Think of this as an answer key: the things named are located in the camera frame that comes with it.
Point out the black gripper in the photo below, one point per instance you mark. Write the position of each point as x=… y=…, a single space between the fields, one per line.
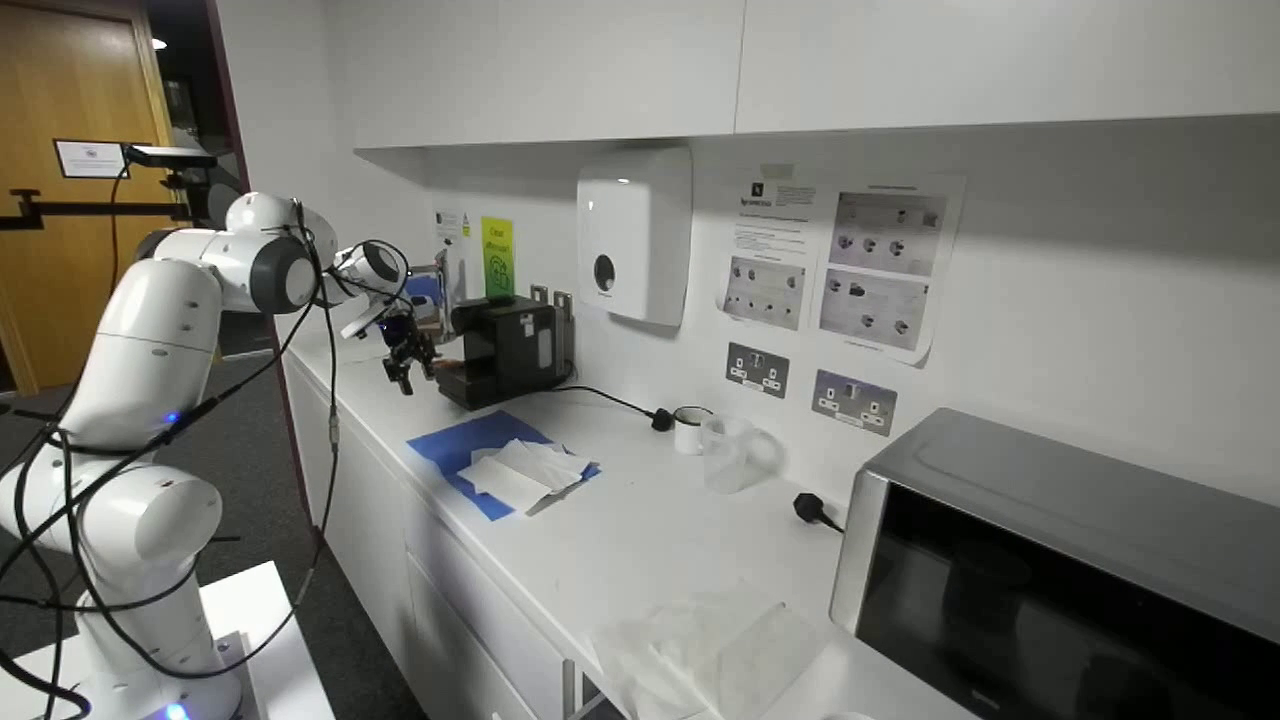
x=404 y=340

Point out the blue towel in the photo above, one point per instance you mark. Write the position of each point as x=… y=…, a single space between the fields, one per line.
x=505 y=465

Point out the white robot base table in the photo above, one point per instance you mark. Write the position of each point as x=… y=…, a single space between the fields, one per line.
x=275 y=654

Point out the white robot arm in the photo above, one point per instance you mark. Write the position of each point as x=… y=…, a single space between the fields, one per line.
x=93 y=487

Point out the black coffee machine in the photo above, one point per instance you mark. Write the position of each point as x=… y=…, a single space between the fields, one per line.
x=511 y=350

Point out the white paper poster left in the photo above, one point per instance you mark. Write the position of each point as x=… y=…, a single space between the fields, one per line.
x=455 y=254

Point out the white soap dispenser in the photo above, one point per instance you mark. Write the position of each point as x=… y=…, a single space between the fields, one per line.
x=633 y=235

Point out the white upper cabinet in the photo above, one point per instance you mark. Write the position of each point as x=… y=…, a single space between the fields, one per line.
x=417 y=72

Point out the clear plastic container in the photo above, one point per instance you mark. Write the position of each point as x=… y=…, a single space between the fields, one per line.
x=728 y=458

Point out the wooden door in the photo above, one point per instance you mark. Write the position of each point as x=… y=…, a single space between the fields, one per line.
x=74 y=70

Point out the black plug near microwave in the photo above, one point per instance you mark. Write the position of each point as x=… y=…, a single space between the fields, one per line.
x=812 y=511

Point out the clear plastic bag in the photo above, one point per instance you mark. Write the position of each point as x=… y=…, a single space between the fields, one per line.
x=711 y=657

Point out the white instruction poster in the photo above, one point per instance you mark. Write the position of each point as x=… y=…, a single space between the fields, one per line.
x=853 y=258

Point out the silver microwave oven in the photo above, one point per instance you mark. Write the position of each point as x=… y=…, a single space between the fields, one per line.
x=1031 y=578

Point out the yellow green wall sticker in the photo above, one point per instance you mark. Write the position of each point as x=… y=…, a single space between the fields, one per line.
x=496 y=258

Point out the wall socket left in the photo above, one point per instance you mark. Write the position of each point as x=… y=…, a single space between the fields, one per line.
x=756 y=369

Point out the wall socket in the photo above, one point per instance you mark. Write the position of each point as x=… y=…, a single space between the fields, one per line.
x=853 y=403
x=756 y=369

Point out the wall socket right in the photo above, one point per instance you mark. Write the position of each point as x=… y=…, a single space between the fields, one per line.
x=853 y=403

